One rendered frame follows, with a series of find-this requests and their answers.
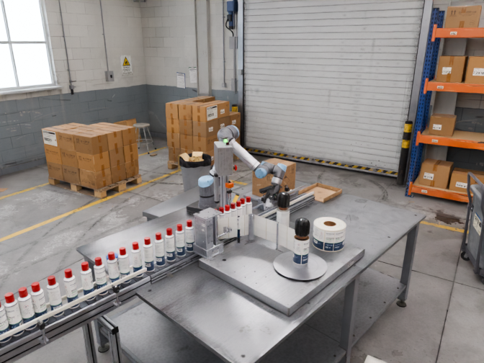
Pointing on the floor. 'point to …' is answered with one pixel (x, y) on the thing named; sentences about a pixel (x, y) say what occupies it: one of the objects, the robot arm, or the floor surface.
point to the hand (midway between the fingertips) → (264, 208)
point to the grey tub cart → (475, 248)
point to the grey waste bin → (190, 180)
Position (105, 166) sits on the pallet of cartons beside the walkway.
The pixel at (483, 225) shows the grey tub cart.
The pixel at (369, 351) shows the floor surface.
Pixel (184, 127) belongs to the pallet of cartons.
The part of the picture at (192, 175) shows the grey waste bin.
